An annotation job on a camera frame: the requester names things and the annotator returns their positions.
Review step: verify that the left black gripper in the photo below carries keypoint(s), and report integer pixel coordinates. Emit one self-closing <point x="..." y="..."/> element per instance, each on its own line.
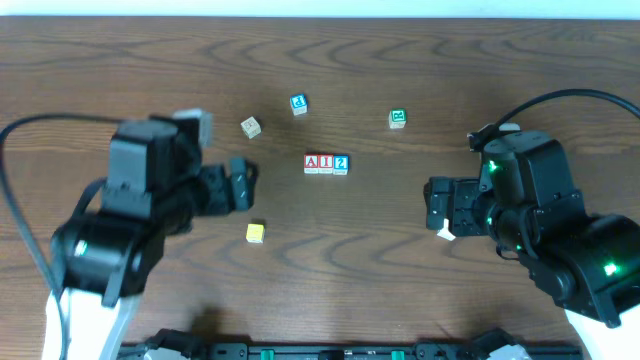
<point x="239" y="184"/>

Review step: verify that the red letter A block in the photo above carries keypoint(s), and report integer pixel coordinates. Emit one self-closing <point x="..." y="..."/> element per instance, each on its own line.
<point x="311" y="164"/>

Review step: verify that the plain white wooden block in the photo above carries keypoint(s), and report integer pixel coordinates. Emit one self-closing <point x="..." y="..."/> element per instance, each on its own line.
<point x="251" y="127"/>

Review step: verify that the green letter R block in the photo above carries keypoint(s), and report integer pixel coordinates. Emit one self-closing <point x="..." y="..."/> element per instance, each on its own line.
<point x="397" y="118"/>

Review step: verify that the white block with red drawing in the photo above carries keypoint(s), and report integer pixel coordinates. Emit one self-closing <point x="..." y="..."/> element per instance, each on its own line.
<point x="444" y="232"/>

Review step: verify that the blue number 2 block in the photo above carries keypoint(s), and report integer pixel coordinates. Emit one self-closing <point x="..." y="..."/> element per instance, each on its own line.
<point x="341" y="165"/>

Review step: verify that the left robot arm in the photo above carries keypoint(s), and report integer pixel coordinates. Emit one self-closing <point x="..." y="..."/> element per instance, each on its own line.
<point x="103" y="255"/>

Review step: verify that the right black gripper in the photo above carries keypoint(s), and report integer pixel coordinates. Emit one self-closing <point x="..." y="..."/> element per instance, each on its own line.
<point x="437" y="203"/>

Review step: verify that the red letter I block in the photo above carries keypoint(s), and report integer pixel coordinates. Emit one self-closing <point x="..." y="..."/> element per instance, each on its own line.
<point x="326" y="164"/>

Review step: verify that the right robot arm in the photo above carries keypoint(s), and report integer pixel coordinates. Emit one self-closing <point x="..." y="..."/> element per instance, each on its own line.
<point x="588" y="265"/>

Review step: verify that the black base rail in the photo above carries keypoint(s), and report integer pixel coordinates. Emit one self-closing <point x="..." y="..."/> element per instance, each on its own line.
<point x="495" y="344"/>

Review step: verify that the blue letter P block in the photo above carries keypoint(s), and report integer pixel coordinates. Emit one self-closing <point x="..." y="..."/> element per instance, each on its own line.
<point x="298" y="104"/>

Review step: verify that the yellow wooden block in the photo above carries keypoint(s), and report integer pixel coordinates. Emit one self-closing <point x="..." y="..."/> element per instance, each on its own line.
<point x="255" y="233"/>

